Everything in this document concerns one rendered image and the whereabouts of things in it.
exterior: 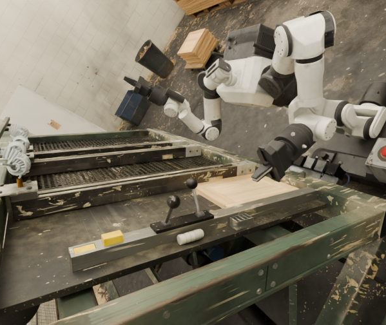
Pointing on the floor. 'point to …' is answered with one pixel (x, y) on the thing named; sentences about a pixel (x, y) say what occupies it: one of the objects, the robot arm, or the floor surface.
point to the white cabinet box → (44, 115)
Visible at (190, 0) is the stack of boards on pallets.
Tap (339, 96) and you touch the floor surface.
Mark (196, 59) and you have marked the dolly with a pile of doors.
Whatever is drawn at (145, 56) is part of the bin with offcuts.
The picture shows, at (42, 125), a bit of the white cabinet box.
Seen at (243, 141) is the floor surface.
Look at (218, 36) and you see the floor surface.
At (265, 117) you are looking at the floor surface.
